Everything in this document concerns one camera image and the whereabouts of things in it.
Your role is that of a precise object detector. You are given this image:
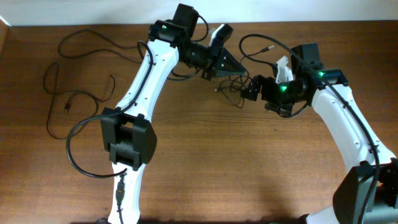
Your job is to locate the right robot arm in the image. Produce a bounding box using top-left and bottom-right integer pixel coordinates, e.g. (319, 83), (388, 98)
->
(241, 44), (397, 223)

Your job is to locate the black USB cable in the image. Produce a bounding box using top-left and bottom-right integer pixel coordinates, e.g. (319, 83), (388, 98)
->
(57, 29), (147, 65)

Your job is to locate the black thin cable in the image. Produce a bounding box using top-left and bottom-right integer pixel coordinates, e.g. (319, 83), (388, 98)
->
(213, 44), (276, 110)
(42, 62), (116, 141)

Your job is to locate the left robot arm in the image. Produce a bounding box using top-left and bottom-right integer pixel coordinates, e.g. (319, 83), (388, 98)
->
(101, 21), (246, 223)

